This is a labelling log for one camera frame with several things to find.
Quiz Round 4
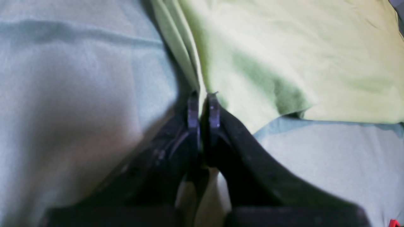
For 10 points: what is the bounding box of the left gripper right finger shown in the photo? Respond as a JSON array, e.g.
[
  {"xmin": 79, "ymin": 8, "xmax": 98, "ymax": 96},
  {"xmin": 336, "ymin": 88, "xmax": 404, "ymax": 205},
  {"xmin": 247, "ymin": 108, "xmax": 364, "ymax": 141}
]
[{"xmin": 202, "ymin": 93, "xmax": 371, "ymax": 227}]

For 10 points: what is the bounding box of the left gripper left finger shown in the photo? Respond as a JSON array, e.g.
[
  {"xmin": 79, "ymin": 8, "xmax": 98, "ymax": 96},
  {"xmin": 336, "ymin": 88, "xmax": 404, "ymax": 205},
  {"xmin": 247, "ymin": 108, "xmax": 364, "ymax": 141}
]
[{"xmin": 44, "ymin": 91, "xmax": 200, "ymax": 227}]

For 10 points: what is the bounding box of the light yellow-green T-shirt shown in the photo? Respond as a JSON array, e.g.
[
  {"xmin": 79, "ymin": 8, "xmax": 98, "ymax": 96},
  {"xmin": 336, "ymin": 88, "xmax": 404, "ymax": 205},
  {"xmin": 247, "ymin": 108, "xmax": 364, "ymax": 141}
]
[{"xmin": 151, "ymin": 0, "xmax": 403, "ymax": 227}]

